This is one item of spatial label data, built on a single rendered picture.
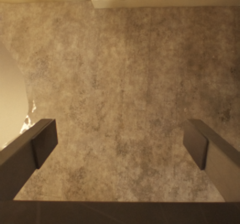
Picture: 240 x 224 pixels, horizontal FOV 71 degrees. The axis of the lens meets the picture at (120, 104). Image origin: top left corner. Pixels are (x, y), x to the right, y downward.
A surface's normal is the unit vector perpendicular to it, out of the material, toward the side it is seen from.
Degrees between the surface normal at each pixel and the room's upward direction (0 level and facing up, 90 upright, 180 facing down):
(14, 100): 0
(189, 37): 0
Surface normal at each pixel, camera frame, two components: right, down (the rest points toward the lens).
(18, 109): -0.13, -0.13
